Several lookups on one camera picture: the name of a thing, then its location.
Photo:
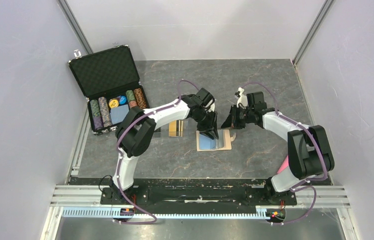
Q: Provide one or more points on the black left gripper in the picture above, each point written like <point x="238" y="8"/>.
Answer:
<point x="211" y="127"/>

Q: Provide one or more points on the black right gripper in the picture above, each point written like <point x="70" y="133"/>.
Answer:
<point x="231" y="121"/>

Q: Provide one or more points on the beige leather card holder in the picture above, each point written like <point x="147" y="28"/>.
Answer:
<point x="223" y="143"/>

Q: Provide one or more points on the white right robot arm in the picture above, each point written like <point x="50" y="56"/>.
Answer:
<point x="308" y="149"/>

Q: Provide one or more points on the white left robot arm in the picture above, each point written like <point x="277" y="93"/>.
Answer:
<point x="136" y="131"/>

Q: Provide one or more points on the clear acrylic card stand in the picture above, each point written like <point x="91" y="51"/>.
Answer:
<point x="162" y="132"/>

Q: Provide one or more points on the blue playing card deck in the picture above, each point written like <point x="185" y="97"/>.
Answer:
<point x="118" y="114"/>

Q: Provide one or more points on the pink cylinder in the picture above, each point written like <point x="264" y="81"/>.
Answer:
<point x="284" y="165"/>

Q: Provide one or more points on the orange black poker chip stack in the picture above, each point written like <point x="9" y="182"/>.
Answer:
<point x="140" y="99"/>

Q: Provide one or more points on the blue dealer chip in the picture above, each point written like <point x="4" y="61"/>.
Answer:
<point x="122" y="100"/>

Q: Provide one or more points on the yellow dealer chip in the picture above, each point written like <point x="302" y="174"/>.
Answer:
<point x="114" y="103"/>

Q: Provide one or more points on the black poker chip case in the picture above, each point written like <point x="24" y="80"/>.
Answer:
<point x="108" y="73"/>

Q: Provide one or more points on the green poker chip stack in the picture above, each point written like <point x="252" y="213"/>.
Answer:
<point x="95" y="108"/>

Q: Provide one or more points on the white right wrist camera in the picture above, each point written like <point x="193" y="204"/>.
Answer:
<point x="242" y="101"/>

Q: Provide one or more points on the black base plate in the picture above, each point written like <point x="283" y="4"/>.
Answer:
<point x="197" y="195"/>

